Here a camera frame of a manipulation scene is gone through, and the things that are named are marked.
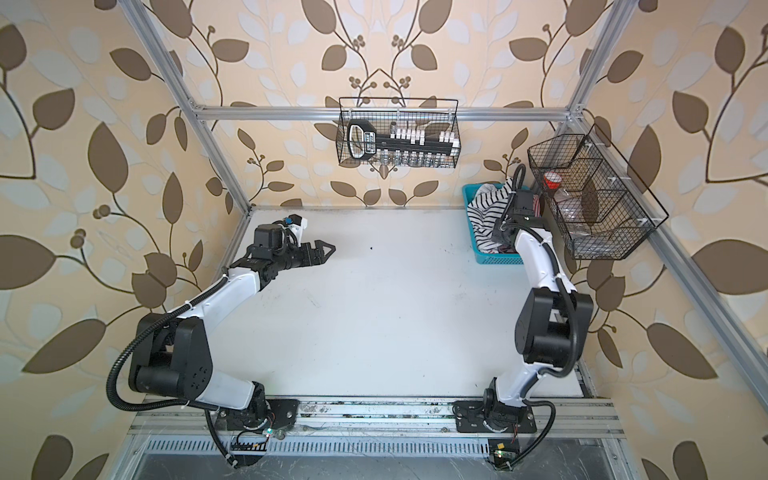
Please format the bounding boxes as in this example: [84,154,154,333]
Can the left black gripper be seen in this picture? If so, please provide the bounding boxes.
[270,240,335,273]

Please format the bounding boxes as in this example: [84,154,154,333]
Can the black white striped tank top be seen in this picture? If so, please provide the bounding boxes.
[467,177,517,254]

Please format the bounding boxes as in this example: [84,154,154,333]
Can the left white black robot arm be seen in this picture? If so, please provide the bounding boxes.
[105,240,336,430]

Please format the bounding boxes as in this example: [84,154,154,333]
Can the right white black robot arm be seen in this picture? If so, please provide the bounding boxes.
[483,191,593,432]

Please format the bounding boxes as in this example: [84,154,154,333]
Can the red capped plastic bottle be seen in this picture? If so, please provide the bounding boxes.
[544,171,572,204]

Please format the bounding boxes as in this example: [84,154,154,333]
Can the teal plastic basket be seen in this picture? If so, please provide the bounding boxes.
[461,183,529,266]

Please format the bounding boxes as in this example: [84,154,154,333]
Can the black vial rack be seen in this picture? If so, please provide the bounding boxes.
[372,122,462,168]

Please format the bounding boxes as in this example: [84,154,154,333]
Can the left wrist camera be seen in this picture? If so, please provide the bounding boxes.
[252,214,308,250]

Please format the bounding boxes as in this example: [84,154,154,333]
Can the right black wire basket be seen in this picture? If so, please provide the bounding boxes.
[527,125,669,261]

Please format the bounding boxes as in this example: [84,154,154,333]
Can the black wire basket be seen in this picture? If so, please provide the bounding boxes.
[335,95,462,169]
[527,125,669,261]

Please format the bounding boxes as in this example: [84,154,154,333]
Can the black white handled tool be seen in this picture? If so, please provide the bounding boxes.
[346,119,377,161]

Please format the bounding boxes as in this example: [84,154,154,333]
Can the back black wire basket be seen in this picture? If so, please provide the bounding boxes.
[335,95,462,169]

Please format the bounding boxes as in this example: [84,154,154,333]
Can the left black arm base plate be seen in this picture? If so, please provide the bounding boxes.
[215,398,300,432]

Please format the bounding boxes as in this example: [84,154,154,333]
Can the aluminium front rail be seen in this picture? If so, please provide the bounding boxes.
[128,394,625,438]

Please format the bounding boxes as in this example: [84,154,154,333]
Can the aluminium frame back bar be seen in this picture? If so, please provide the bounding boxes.
[194,105,571,122]

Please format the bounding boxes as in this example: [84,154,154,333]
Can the left black corrugated cable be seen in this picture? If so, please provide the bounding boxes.
[105,275,241,469]

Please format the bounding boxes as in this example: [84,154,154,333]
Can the black corrugated cable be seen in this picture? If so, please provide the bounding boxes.
[105,275,241,469]
[503,398,558,470]

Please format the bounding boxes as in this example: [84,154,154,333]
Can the right black corrugated cable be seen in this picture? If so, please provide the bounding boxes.
[503,398,558,470]

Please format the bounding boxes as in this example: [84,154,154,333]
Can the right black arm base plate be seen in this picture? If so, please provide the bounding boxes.
[452,400,538,434]

